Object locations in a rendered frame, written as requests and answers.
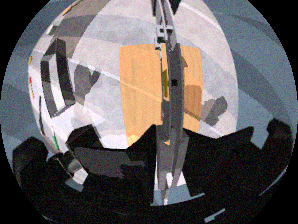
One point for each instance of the wooden board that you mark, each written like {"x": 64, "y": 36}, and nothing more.
{"x": 141, "y": 91}

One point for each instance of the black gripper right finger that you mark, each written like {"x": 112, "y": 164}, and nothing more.
{"x": 205, "y": 154}

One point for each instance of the white cylinder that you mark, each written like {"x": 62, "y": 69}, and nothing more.
{"x": 51, "y": 30}

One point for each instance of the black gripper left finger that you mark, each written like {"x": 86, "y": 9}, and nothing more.
{"x": 137, "y": 162}

